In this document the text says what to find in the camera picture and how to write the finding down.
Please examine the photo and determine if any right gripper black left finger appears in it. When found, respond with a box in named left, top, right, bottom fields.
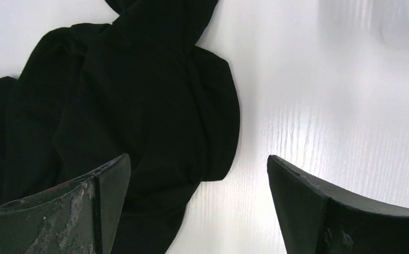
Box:
left=0, top=154, right=131, bottom=253

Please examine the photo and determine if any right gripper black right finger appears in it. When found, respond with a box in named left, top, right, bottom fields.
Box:
left=267, top=155, right=409, bottom=253

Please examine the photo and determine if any black t-shirt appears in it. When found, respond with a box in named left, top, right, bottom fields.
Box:
left=0, top=1, right=240, bottom=253

